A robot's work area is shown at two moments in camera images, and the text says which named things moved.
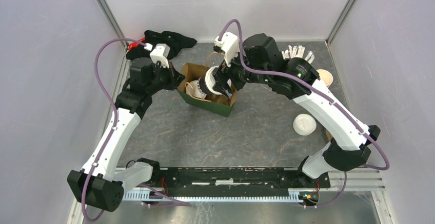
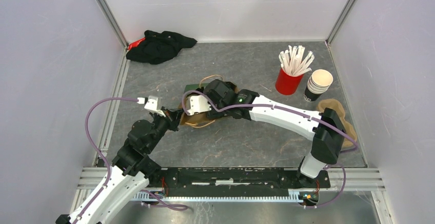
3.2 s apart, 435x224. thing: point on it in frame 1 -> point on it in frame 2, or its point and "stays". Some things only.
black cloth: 175,41 stays
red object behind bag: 135,44 stays
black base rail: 234,178 stays
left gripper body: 163,78 -> 171,123
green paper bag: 219,103 -> 199,120
